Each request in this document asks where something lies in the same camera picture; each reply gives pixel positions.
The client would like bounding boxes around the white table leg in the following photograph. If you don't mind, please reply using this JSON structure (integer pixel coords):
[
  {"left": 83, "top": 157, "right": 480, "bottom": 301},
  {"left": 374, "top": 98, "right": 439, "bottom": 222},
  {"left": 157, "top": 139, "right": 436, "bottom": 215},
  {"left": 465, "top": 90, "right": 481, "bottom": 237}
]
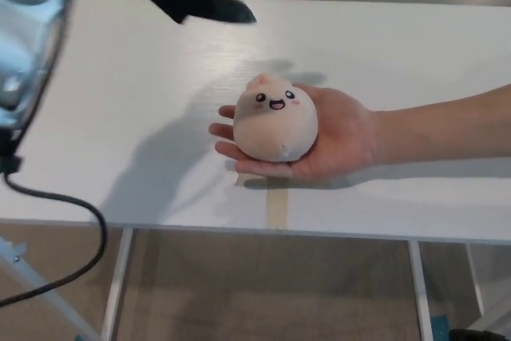
[
  {"left": 407, "top": 240, "right": 434, "bottom": 341},
  {"left": 101, "top": 228, "right": 135, "bottom": 341},
  {"left": 466, "top": 243, "right": 486, "bottom": 318}
]

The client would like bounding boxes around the pink dumpling plush toy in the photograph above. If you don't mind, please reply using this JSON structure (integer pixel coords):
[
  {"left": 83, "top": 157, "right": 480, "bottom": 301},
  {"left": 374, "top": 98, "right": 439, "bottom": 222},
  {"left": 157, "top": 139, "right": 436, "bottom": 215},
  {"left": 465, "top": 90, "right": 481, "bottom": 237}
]
[{"left": 234, "top": 73, "right": 319, "bottom": 163}]

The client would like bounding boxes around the teal tape piece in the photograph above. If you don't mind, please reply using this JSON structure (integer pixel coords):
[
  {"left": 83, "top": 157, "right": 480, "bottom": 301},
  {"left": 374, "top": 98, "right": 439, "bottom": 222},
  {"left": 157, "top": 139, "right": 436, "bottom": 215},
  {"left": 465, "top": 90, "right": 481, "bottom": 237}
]
[{"left": 430, "top": 315, "right": 450, "bottom": 341}]

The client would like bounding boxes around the person's bare forearm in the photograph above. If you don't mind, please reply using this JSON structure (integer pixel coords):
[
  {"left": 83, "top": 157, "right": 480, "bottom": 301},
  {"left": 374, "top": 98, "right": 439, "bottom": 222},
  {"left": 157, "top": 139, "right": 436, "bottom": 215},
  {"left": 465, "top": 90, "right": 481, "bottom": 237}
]
[{"left": 369, "top": 83, "right": 511, "bottom": 180}]

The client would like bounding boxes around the person's bare hand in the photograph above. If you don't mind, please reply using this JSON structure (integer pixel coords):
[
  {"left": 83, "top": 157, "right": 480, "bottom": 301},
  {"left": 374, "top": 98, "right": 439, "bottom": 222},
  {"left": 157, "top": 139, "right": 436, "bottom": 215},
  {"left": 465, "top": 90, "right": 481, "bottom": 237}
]
[{"left": 208, "top": 85, "right": 377, "bottom": 180}]

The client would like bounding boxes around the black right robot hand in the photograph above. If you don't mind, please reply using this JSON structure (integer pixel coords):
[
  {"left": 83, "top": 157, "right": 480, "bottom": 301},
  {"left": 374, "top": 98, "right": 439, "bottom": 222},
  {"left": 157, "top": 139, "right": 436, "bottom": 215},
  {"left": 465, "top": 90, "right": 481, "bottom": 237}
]
[{"left": 449, "top": 328, "right": 511, "bottom": 341}]

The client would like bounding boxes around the notched beige tape strip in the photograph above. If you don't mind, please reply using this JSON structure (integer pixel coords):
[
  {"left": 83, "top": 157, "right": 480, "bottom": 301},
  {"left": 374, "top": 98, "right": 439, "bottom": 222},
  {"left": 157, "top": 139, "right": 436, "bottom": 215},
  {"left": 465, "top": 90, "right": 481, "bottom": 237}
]
[{"left": 234, "top": 173, "right": 296, "bottom": 191}]

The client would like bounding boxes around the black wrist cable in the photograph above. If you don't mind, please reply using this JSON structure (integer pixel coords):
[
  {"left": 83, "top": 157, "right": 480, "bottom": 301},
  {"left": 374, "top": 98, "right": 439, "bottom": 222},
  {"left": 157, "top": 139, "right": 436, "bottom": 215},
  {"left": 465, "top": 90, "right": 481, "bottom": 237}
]
[{"left": 0, "top": 0, "right": 109, "bottom": 307}]

